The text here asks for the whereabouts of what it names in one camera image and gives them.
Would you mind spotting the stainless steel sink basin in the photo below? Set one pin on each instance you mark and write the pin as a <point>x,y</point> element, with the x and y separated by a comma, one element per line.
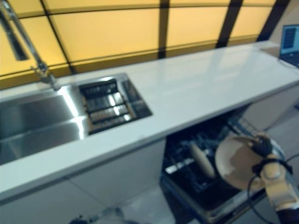
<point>42,121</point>

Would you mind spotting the black dishwasher door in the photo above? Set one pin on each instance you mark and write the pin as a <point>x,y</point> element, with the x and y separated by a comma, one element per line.
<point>210,205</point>

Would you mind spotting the open laptop computer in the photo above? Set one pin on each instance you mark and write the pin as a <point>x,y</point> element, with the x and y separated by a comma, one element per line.
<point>290,42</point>

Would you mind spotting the cream ceramic plate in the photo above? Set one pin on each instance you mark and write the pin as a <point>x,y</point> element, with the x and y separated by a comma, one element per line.
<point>202,161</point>
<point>236,161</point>

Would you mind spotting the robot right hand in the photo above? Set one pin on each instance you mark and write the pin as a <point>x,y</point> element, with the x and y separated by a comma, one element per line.
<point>265,145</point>

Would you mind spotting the chrome gooseneck kitchen faucet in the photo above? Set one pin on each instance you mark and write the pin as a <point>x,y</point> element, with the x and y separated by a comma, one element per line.
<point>28,44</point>

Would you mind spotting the black dish drying rack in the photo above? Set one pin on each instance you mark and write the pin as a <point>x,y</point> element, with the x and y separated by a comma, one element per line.
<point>105,109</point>

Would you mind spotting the dark robot torso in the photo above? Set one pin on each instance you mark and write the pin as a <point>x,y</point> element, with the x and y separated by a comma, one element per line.
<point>100,217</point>

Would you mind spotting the white cabinet door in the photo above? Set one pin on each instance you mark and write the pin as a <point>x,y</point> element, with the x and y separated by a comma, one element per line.
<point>273,109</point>
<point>121,175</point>
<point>42,205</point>

